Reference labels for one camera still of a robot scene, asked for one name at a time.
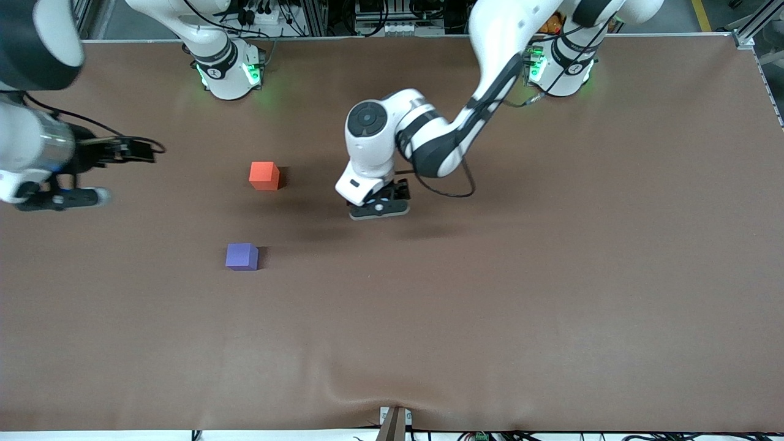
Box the brown table cover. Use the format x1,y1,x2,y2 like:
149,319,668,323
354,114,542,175
0,34,784,433

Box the aluminium frame post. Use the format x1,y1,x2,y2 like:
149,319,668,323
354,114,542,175
70,0,108,41
730,0,784,126

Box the white power strip with plugs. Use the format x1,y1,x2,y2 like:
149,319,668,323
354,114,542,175
240,5,308,37

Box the orange block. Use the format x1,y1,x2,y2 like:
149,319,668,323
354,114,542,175
249,161,281,191

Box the long white power strip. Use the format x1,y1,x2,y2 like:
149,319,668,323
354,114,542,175
360,21,449,37

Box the purple block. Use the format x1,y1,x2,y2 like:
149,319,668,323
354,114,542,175
225,243,259,271

